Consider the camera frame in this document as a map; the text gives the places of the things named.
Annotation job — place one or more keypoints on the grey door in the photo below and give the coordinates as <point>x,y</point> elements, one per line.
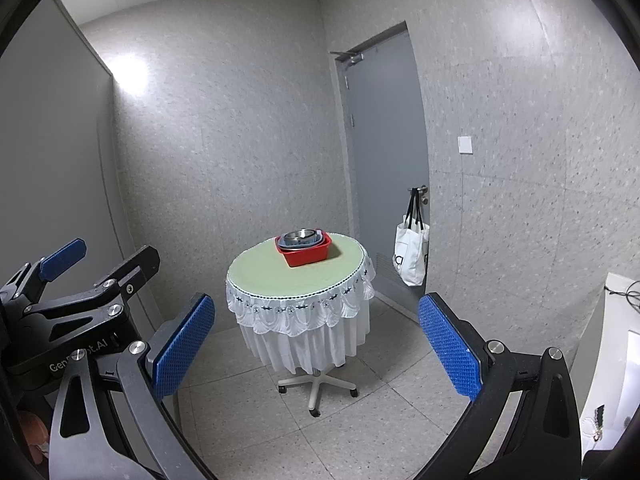
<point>385,135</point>

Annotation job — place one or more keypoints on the red plastic basin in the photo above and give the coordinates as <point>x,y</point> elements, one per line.
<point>305,257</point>

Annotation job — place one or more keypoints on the blue square plate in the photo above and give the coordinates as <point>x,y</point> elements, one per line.
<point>283,243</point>

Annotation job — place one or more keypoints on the metal door closer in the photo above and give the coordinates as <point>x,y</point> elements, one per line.
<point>355,57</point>

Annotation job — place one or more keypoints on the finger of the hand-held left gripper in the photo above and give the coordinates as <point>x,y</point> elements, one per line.
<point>62,257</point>
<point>137,267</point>

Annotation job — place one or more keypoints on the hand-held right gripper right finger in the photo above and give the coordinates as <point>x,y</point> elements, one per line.
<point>450,345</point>

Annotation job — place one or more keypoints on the wheeled table base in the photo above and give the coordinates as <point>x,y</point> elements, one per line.
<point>315,390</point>

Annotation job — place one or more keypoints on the small steel bowl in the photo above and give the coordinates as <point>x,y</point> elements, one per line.
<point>300,236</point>

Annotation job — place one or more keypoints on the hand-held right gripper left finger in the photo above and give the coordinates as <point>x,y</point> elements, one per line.
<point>182,347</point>

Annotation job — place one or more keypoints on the person's left hand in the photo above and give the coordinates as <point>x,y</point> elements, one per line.
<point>35,435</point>

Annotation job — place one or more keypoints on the white desk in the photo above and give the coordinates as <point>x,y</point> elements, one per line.
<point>607,360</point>

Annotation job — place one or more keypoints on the round table with lace cloth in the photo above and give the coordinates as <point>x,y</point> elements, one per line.
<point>260,270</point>

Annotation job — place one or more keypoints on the white tote bag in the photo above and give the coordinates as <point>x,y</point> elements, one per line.
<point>410,255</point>

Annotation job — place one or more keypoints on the large steel bowl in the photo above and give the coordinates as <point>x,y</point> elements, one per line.
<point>314,236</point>

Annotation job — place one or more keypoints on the white wall switch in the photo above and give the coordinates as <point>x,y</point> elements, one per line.
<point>465,144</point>

